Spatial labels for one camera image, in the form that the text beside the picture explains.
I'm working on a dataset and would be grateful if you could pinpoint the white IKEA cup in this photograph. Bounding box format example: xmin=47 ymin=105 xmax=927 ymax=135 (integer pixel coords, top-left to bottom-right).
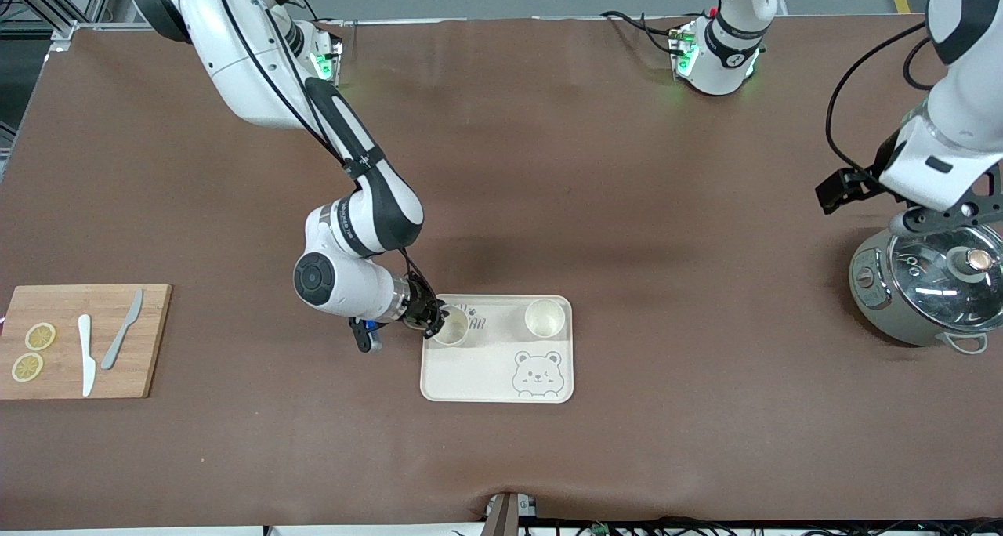
xmin=524 ymin=298 xmax=567 ymax=340
xmin=429 ymin=305 xmax=471 ymax=347

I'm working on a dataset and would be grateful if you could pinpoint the cream bear print tray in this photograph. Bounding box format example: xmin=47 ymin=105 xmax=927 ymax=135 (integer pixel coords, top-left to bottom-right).
xmin=420 ymin=294 xmax=574 ymax=404

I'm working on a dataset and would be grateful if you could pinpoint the glass pot lid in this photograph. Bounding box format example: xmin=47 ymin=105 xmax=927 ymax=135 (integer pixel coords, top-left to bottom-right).
xmin=888 ymin=226 xmax=1003 ymax=333

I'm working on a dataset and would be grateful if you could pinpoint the grey pot with glass lid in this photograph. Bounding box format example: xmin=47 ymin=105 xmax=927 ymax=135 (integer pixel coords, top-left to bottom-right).
xmin=849 ymin=226 xmax=1003 ymax=356

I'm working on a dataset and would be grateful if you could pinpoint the brown table cover mat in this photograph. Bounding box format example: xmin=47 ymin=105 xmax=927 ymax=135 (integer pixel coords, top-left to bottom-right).
xmin=0 ymin=15 xmax=1003 ymax=531

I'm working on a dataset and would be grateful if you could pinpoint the bamboo cutting board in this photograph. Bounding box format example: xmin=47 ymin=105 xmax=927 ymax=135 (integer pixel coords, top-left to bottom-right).
xmin=0 ymin=284 xmax=173 ymax=400

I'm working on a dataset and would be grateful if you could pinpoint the grey plastic knife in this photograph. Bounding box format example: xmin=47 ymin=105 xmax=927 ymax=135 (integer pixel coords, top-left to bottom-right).
xmin=100 ymin=288 xmax=145 ymax=371

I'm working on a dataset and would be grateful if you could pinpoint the white plastic knife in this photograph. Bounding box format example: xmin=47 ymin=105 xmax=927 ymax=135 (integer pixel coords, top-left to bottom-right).
xmin=77 ymin=314 xmax=97 ymax=398

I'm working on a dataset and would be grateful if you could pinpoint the black left base cable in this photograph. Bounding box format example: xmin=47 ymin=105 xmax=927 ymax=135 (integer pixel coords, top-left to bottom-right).
xmin=602 ymin=9 xmax=684 ymax=55

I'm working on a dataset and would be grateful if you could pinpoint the aluminium frame profile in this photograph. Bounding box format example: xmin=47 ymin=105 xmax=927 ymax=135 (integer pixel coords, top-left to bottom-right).
xmin=0 ymin=0 xmax=118 ymax=51

